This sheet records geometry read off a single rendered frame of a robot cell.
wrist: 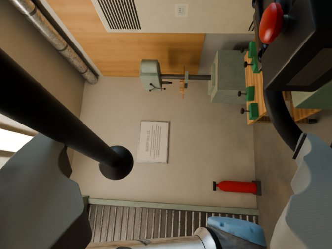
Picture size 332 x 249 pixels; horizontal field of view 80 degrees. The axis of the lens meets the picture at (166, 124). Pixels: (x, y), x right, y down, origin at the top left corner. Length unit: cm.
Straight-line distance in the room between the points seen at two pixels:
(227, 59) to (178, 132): 127
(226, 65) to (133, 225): 236
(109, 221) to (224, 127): 213
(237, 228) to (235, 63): 204
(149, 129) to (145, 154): 38
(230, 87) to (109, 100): 194
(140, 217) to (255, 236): 253
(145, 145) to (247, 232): 257
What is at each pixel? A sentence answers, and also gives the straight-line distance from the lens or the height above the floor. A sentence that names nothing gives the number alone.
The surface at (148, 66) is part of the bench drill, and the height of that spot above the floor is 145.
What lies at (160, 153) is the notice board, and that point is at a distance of 299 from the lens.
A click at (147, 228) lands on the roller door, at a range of 307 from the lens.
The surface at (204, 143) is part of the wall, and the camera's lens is 304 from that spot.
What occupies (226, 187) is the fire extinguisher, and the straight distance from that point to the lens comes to 289.
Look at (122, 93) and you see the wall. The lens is 336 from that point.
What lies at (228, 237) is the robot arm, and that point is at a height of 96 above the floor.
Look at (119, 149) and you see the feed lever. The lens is 20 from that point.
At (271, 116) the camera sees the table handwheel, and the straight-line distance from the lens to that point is 35.
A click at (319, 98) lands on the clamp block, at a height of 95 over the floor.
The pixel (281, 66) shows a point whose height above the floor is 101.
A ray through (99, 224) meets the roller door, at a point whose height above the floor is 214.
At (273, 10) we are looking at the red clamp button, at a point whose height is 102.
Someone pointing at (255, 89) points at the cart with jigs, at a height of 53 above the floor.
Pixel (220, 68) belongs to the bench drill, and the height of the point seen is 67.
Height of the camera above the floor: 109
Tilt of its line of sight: 4 degrees up
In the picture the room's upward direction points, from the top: 88 degrees counter-clockwise
